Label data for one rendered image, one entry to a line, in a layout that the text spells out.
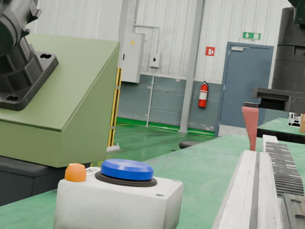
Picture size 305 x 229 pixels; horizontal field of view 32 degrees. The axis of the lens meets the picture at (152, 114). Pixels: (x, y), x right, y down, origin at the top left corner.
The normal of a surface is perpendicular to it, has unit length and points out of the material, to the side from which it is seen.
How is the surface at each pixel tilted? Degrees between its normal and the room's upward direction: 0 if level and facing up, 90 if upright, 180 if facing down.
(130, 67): 90
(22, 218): 0
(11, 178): 90
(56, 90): 45
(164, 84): 90
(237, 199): 0
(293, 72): 90
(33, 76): 98
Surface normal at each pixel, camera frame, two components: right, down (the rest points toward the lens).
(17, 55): 0.79, 0.30
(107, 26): -0.29, 0.01
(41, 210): 0.13, -0.99
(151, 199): -0.14, -0.36
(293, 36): -0.58, -0.04
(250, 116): -0.22, 0.39
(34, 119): -0.19, -0.70
